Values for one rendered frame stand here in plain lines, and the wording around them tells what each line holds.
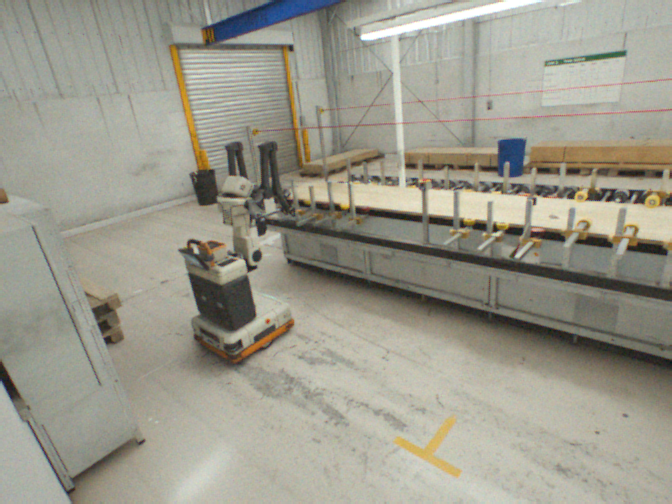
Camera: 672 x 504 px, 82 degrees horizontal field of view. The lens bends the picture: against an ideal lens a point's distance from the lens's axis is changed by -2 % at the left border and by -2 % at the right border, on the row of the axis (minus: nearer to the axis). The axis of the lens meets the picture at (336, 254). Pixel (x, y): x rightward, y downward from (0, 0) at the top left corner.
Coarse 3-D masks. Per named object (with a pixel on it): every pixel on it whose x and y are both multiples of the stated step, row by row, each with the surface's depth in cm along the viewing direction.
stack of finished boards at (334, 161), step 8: (352, 152) 1131; (360, 152) 1113; (368, 152) 1115; (376, 152) 1144; (320, 160) 1056; (328, 160) 1040; (336, 160) 1025; (344, 160) 1038; (352, 160) 1063; (304, 168) 1028; (312, 168) 1011; (320, 168) 994; (328, 168) 993
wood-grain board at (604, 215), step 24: (336, 192) 430; (360, 192) 418; (384, 192) 406; (408, 192) 395; (432, 192) 385; (432, 216) 322; (480, 216) 302; (504, 216) 296; (576, 216) 279; (600, 216) 273; (648, 216) 263; (648, 240) 230
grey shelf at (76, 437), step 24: (24, 216) 181; (48, 216) 188; (48, 240) 189; (72, 264) 199; (72, 288) 201; (96, 336) 214; (96, 360) 216; (120, 384) 228; (72, 408) 210; (96, 408) 220; (120, 408) 230; (48, 432) 204; (72, 432) 212; (96, 432) 222; (120, 432) 233; (72, 456) 215; (96, 456) 224
